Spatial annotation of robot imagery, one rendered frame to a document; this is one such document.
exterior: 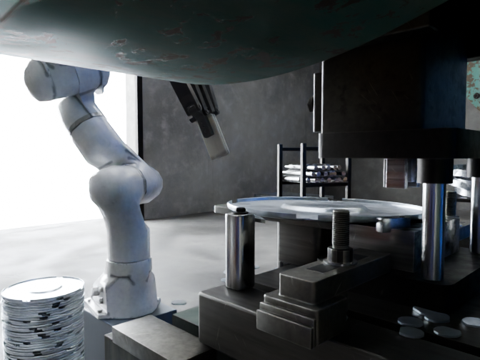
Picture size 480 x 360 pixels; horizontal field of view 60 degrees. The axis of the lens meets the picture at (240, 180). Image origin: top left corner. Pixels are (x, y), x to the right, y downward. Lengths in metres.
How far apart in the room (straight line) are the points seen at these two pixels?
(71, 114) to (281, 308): 0.90
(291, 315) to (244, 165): 6.58
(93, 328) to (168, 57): 1.01
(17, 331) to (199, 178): 4.80
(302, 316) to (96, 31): 0.27
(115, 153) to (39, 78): 0.25
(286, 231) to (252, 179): 6.47
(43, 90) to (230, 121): 5.70
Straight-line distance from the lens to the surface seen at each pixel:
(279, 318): 0.38
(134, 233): 1.10
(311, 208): 0.58
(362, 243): 0.52
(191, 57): 0.26
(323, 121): 0.54
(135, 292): 1.14
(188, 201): 6.17
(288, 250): 0.62
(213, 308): 0.49
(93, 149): 1.13
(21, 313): 1.73
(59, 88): 1.14
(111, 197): 1.03
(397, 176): 0.55
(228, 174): 6.68
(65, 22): 0.21
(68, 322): 1.75
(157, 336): 0.55
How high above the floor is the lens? 0.86
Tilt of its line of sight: 3 degrees down
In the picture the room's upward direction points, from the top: straight up
